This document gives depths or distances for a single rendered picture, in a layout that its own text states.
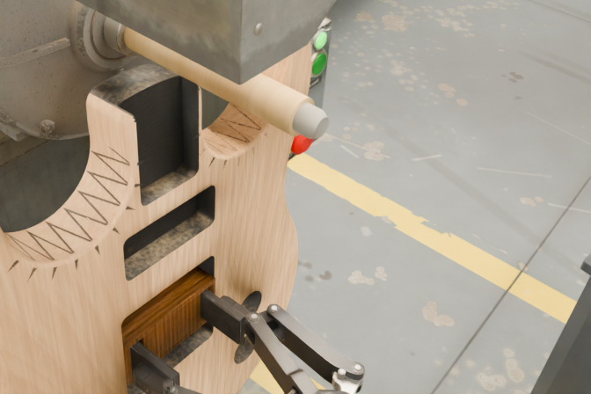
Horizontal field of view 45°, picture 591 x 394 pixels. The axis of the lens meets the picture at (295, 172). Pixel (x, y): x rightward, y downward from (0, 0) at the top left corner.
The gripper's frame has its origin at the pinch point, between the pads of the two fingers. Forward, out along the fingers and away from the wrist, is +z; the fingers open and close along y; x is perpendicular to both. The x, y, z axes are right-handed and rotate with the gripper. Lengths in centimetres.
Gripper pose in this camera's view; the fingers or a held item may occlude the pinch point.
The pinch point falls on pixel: (174, 331)
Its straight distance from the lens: 60.6
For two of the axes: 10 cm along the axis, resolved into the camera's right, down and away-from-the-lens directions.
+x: 0.8, -7.8, -6.2
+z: -7.8, -4.3, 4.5
